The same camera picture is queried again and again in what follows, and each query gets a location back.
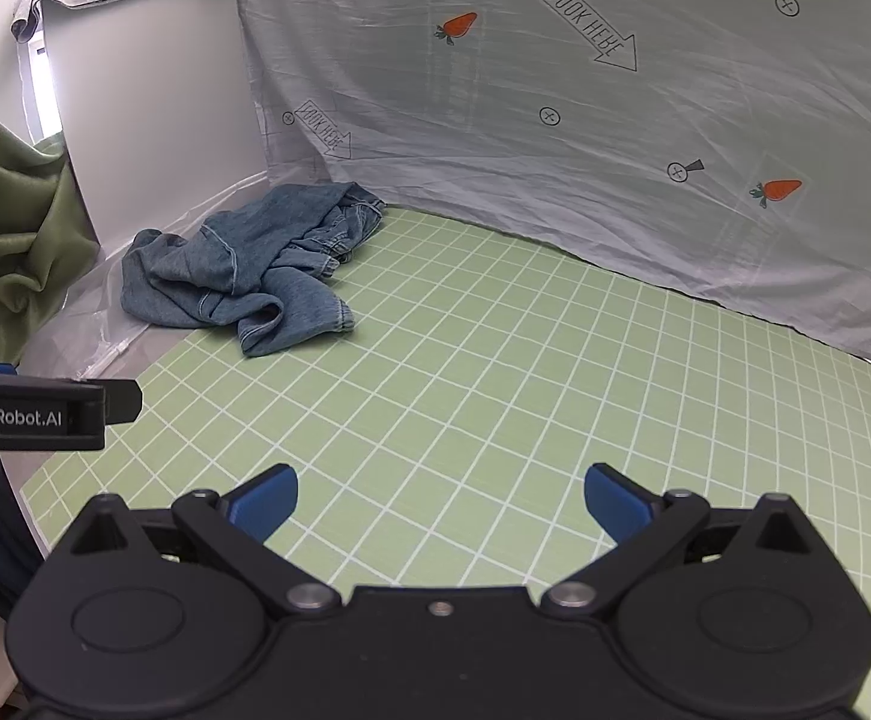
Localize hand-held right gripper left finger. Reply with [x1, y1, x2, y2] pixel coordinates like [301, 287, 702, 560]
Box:
[67, 463, 342, 616]

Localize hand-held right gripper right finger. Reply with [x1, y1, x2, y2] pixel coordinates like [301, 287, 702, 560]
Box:
[541, 463, 815, 616]

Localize blue denim jeans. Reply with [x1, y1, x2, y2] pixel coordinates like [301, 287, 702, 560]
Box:
[120, 181, 388, 359]

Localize clear plastic sheet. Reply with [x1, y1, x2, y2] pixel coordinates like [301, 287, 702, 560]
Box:
[16, 171, 271, 385]

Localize green cloth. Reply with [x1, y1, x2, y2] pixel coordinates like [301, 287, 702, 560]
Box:
[0, 86, 100, 365]

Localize green grid cutting mat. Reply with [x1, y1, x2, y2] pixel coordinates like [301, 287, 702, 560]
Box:
[19, 206, 871, 720]

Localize white cabinet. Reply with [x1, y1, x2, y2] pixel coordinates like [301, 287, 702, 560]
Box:
[34, 0, 271, 260]

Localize grey carrot printed sheet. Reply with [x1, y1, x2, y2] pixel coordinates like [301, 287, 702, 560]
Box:
[234, 0, 871, 377]

